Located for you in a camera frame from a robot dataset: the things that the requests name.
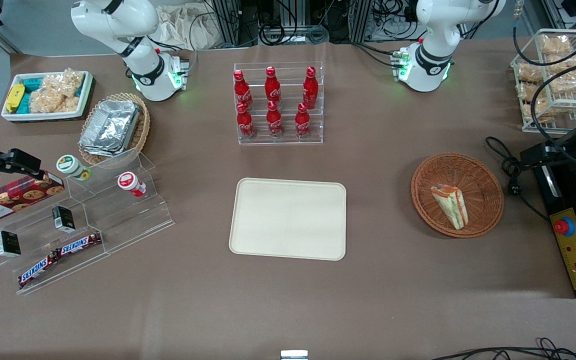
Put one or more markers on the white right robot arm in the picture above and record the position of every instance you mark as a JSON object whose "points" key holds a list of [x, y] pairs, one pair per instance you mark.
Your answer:
{"points": [[118, 20]]}

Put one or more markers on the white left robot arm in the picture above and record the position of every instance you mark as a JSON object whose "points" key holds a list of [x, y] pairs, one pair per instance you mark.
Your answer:
{"points": [[438, 30]]}

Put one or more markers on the round brown wicker basket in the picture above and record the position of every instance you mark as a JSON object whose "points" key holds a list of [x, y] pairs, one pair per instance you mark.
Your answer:
{"points": [[483, 192]]}

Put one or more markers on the wrapped triangle sandwich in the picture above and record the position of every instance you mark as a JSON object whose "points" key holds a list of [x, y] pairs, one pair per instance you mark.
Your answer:
{"points": [[450, 205]]}

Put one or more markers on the oval light wicker basket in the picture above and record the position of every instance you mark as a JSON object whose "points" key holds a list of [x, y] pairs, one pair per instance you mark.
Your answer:
{"points": [[140, 132]]}

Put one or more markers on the cream rectangular tray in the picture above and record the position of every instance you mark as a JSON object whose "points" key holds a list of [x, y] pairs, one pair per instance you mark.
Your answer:
{"points": [[288, 218]]}

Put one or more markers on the red Walkers cookie box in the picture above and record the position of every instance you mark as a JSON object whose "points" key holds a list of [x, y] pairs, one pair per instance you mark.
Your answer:
{"points": [[15, 198]]}

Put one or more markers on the clear bag rice crackers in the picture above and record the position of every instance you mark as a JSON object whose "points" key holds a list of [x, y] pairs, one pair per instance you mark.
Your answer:
{"points": [[573, 80], [530, 72], [58, 92], [555, 44], [538, 111], [528, 91]]}

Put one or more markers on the white rectangular snack bin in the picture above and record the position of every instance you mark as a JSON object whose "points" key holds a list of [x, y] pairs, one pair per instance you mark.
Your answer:
{"points": [[13, 116]]}

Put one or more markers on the green lid white cup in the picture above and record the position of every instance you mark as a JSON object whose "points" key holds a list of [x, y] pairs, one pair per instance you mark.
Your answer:
{"points": [[72, 166]]}

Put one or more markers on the teal snack packet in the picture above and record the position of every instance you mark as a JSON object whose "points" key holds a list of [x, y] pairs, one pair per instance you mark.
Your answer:
{"points": [[24, 105], [32, 84]]}

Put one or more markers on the yellow snack packet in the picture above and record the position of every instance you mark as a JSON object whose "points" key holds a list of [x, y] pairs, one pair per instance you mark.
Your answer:
{"points": [[15, 97]]}

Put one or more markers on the small black box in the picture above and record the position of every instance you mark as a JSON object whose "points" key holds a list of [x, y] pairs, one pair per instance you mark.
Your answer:
{"points": [[63, 218], [8, 243]]}

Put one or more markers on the silver foil containers stack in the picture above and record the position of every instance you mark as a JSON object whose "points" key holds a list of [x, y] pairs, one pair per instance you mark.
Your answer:
{"points": [[110, 127]]}

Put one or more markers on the Snickers chocolate bar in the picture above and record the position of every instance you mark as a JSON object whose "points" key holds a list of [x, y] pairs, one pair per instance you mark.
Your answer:
{"points": [[38, 270], [79, 243]]}

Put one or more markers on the red lid white cup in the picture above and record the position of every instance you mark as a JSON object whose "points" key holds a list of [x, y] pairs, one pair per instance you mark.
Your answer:
{"points": [[130, 183]]}

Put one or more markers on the black control box yellow panel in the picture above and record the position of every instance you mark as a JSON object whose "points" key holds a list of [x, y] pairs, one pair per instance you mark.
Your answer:
{"points": [[575, 260]]}

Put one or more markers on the clear acrylic stepped stand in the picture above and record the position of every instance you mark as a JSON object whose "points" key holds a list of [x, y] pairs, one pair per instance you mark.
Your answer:
{"points": [[118, 220]]}

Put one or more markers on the beige cloth bag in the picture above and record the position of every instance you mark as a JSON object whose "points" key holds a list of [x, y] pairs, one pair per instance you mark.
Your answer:
{"points": [[183, 25]]}

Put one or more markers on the red Coca-Cola bottle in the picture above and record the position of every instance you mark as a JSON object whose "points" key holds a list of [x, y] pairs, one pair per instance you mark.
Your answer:
{"points": [[272, 86], [241, 90], [310, 87], [245, 122], [274, 120], [302, 121]]}

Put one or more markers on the clear acrylic bottle rack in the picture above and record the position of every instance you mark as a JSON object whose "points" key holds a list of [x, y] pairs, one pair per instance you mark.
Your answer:
{"points": [[278, 140]]}

